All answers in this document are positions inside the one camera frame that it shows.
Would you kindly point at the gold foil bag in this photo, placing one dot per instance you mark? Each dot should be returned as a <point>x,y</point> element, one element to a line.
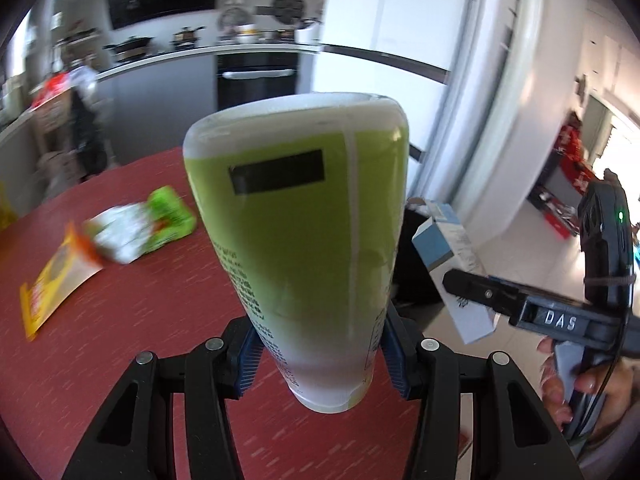
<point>7,214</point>

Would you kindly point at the green white plastic bottle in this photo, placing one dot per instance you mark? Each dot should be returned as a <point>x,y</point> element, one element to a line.
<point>302,198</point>

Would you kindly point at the person's right hand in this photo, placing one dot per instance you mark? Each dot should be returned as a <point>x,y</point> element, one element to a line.
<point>618,392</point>

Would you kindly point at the green white snack bag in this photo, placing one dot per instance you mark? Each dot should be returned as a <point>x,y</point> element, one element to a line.
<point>125,233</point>

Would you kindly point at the white rice cooker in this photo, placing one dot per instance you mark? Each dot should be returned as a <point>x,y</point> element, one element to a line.
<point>308,34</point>

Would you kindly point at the black trash bin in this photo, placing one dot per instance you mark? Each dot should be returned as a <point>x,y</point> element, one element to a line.
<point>412,286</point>

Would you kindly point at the black garbage bag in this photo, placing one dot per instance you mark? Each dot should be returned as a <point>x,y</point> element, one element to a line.
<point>87,141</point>

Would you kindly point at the built-in black oven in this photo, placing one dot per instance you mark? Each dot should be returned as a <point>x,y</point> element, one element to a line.
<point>247,77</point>

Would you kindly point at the yellow orange snack bag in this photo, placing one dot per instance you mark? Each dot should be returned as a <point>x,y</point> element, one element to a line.
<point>73,263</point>

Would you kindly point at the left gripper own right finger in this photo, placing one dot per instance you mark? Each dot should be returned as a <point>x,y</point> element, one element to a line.
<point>513,435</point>

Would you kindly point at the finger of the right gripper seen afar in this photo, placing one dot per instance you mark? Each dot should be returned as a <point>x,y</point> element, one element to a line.
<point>501,296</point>

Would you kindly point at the black wok on stove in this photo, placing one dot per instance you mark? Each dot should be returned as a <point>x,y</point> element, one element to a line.
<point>129,50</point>

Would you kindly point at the red basket on rack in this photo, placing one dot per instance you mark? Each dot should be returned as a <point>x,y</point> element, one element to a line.
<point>51,88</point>

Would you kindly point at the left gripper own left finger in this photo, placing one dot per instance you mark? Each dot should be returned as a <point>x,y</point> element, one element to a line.
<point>132,434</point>

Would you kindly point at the white refrigerator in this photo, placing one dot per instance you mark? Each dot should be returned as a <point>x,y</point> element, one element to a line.
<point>404,49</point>

